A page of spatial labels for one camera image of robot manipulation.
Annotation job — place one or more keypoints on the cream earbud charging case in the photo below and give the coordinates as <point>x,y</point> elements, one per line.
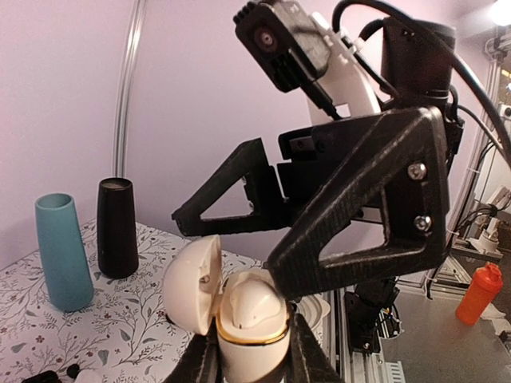
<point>196,297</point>

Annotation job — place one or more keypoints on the white oval earbud case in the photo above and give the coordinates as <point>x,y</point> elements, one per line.
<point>88,376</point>

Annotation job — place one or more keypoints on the black vase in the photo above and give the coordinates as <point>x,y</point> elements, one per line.
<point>116,228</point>

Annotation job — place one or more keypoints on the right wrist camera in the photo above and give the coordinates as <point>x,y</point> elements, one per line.
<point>284,41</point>

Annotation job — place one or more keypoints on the floral patterned table mat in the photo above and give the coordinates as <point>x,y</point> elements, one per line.
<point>122,335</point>

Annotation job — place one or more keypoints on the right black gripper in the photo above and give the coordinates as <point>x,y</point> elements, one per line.
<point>391,171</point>

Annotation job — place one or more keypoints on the black open earbud case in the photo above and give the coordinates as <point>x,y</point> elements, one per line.
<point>48,376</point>

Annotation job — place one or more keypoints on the cream earbud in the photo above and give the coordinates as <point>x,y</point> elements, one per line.
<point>254,300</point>

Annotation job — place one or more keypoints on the orange bottle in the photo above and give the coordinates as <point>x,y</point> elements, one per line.
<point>486,283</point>

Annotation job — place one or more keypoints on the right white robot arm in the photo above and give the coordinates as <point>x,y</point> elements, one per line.
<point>416,74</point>

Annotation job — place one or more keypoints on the teal vase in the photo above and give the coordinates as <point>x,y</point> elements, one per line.
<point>62,253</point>

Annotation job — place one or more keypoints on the black earbud on mat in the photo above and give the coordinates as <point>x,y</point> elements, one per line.
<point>73,371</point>

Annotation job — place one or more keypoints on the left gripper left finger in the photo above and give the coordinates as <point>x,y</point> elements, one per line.
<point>200,362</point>

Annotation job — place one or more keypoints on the right aluminium frame post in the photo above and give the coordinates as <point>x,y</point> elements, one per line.
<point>128,67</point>

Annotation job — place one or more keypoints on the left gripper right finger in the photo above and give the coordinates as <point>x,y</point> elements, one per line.
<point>306,362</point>

